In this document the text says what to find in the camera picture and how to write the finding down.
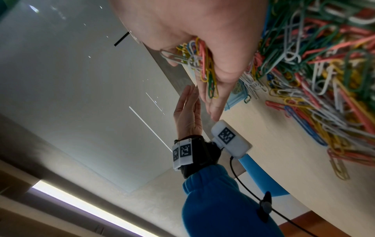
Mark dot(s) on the person's left hand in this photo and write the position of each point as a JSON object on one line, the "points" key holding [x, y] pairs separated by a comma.
{"points": [[187, 115]]}

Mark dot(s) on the person's right hand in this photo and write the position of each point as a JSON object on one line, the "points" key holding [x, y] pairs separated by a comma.
{"points": [[211, 23]]}

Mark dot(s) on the blue compartment organizer box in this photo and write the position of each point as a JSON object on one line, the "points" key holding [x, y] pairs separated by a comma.
{"points": [[239, 99]]}

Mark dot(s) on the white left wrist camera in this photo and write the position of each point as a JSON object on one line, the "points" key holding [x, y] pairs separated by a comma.
{"points": [[229, 138]]}

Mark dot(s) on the handful of assorted paper clips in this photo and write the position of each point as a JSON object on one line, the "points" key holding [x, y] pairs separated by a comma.
{"points": [[206, 69]]}

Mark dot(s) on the blue upholstered chair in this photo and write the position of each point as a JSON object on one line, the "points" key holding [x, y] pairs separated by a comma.
{"points": [[263, 178]]}

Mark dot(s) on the black drinking straw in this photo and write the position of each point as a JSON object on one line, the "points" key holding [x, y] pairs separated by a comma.
{"points": [[122, 38]]}

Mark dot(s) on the ceiling light strip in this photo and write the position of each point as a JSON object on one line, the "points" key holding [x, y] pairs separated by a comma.
{"points": [[88, 208]]}

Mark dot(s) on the left wrist marker band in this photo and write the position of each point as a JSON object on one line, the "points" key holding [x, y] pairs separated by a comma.
{"points": [[183, 152]]}

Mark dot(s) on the round wooden table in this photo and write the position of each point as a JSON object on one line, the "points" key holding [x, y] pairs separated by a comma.
{"points": [[293, 157]]}

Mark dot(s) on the white wall board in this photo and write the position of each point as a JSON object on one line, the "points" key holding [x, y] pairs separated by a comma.
{"points": [[76, 92]]}

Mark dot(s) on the pile of coloured paper clips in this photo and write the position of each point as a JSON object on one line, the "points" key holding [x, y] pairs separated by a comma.
{"points": [[328, 55]]}

